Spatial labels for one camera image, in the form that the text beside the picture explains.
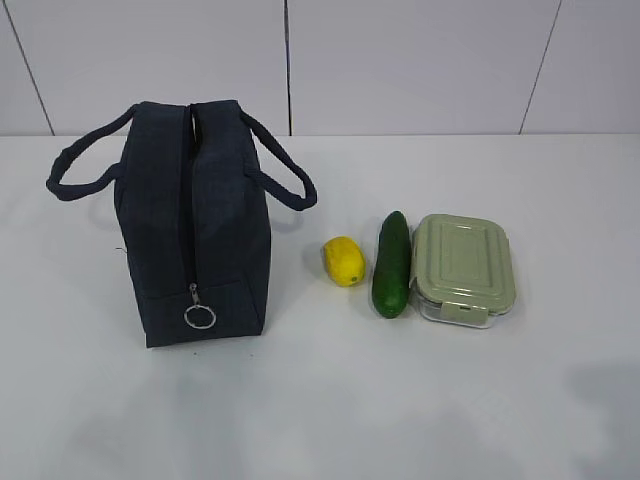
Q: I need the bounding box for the yellow lemon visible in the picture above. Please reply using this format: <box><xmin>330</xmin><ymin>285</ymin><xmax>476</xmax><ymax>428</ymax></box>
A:
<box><xmin>323</xmin><ymin>236</ymin><xmax>366</xmax><ymax>287</ymax></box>

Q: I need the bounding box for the green cucumber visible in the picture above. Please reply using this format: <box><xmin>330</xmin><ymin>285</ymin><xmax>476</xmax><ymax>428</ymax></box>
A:
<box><xmin>371</xmin><ymin>211</ymin><xmax>411</xmax><ymax>319</ymax></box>

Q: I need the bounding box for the dark blue lunch bag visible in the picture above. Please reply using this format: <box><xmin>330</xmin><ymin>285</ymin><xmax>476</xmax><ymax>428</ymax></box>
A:
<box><xmin>46</xmin><ymin>100</ymin><xmax>317</xmax><ymax>348</ymax></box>

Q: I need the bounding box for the glass container green lid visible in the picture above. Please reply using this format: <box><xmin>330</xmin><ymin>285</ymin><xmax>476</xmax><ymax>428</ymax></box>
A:
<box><xmin>410</xmin><ymin>214</ymin><xmax>517</xmax><ymax>329</ymax></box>

